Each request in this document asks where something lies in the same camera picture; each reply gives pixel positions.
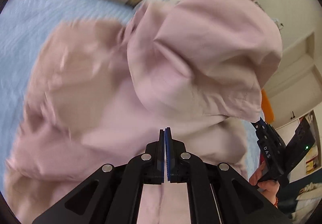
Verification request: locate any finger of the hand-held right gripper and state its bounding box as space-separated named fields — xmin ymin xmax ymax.
xmin=251 ymin=117 xmax=277 ymax=139

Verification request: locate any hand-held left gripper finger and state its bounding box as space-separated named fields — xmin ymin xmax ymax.
xmin=165 ymin=127 xmax=298 ymax=224
xmin=31 ymin=129 xmax=166 ymax=224

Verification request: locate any pink hooded jacket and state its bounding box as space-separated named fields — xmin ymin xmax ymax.
xmin=5 ymin=0 xmax=283 ymax=224

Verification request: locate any person's right hand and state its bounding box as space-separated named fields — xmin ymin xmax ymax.
xmin=249 ymin=164 xmax=280 ymax=208

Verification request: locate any light blue quilted blanket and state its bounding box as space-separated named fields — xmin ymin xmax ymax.
xmin=0 ymin=0 xmax=267 ymax=184

